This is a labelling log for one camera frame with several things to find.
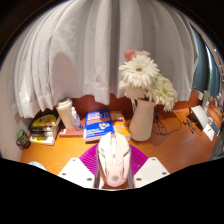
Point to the white pleated curtain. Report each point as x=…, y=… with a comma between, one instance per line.
x=100, y=50

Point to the white paper card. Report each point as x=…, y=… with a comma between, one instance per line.
x=210, y=131

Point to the blue book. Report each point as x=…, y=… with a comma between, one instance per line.
x=97, y=125

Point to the white flat device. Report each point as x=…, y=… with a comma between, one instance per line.
x=200, y=116

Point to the small clear spray bottle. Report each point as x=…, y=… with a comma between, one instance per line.
x=76, y=121

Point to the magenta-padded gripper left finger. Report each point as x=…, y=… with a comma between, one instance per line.
x=75, y=171

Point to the red-brown flat book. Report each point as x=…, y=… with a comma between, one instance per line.
x=70, y=133

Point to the white and yellow book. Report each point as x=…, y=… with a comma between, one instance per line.
x=41, y=140

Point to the white ceramic vase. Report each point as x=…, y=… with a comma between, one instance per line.
x=141, y=123

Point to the small picture frame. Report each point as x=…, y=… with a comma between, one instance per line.
x=206, y=100

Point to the pink computer mouse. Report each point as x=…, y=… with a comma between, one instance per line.
x=114, y=160

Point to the orange book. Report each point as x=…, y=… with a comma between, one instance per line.
x=120, y=125

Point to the cream tumbler with lid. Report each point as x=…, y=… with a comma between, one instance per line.
x=65, y=115

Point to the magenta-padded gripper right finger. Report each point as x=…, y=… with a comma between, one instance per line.
x=151, y=171

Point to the dark green mug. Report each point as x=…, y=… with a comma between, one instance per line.
x=23, y=139

